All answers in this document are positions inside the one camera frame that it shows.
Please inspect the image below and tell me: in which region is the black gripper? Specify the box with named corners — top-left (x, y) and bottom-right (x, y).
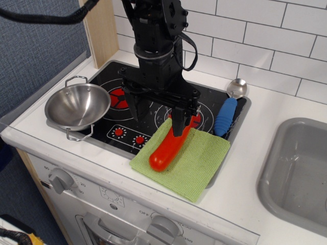
top-left (118, 56), bottom-right (200, 136)

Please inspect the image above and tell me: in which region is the blue-handled metal spoon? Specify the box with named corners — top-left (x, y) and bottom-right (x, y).
top-left (214, 78), bottom-right (247, 137)

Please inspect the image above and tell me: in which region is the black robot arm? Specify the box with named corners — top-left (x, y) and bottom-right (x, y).
top-left (119, 1), bottom-right (200, 137)

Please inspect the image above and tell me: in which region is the black toy stove top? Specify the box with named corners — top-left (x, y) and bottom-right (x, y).
top-left (46, 60), bottom-right (252, 189)

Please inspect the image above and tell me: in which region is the red toy sausage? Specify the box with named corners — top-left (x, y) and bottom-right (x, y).
top-left (149, 125), bottom-right (192, 172)

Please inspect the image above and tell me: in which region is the green woven cloth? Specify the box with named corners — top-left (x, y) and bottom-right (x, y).
top-left (130, 119), bottom-right (230, 203)

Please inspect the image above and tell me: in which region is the grey oven knob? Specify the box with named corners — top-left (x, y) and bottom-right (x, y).
top-left (146, 215), bottom-right (179, 244)

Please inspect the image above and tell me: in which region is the white toy oven front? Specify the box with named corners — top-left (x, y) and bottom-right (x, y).
top-left (27, 155), bottom-right (259, 244)

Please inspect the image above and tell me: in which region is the grey timer knob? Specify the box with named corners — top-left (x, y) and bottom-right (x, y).
top-left (49, 168), bottom-right (74, 194)

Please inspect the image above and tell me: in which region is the grey sink basin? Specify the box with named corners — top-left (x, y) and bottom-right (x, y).
top-left (258, 117), bottom-right (326, 236)

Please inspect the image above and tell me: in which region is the yellow black object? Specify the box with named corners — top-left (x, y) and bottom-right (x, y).
top-left (1, 228), bottom-right (44, 245)

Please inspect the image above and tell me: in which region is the steel bowl with handles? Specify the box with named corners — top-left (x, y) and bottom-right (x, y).
top-left (44, 76), bottom-right (111, 142)

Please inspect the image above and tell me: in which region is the light wooden post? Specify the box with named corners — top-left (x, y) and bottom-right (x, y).
top-left (83, 0), bottom-right (119, 69)

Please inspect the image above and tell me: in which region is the black braided cable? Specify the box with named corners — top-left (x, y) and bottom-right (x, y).
top-left (0, 0), bottom-right (101, 26)

